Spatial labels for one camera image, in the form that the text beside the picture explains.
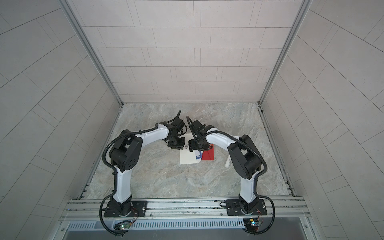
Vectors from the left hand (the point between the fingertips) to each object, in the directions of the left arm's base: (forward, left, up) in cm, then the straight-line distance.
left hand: (187, 146), depth 94 cm
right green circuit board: (-40, -32, +2) cm, 51 cm away
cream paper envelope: (-7, 0, +1) cm, 7 cm away
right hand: (-3, -4, +2) cm, 6 cm away
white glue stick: (-12, -24, +3) cm, 27 cm away
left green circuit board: (-41, +24, +5) cm, 48 cm away
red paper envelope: (-7, -13, +1) cm, 15 cm away
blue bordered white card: (-6, -7, +2) cm, 10 cm away
